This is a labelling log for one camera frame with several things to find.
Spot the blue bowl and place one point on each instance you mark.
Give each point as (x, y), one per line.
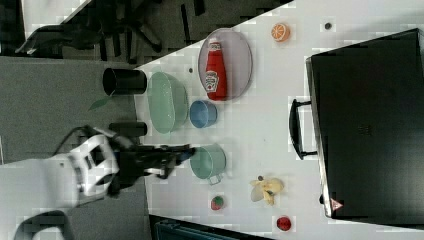
(203, 114)

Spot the small black cylinder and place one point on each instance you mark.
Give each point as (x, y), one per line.
(129, 129)

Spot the green oval colander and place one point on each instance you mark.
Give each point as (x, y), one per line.
(168, 102)

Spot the grey round plate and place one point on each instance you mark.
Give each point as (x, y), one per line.
(237, 58)

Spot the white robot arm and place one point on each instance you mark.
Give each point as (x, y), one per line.
(37, 194)

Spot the toy strawberry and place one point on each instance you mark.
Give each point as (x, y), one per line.
(217, 203)

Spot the toy orange half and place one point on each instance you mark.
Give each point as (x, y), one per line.
(280, 32)

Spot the black cylinder cup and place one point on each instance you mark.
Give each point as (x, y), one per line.
(124, 81)

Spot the peeled toy banana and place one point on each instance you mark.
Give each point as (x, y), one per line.
(266, 189)

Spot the small red toy fruit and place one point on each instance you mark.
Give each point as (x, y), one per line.
(284, 223)

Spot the black toaster oven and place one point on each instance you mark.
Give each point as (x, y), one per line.
(367, 109)

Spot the red ketchup bottle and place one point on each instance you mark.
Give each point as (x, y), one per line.
(215, 73)

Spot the green mug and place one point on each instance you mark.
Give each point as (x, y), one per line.
(209, 163)

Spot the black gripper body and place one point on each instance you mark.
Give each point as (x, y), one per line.
(139, 161)

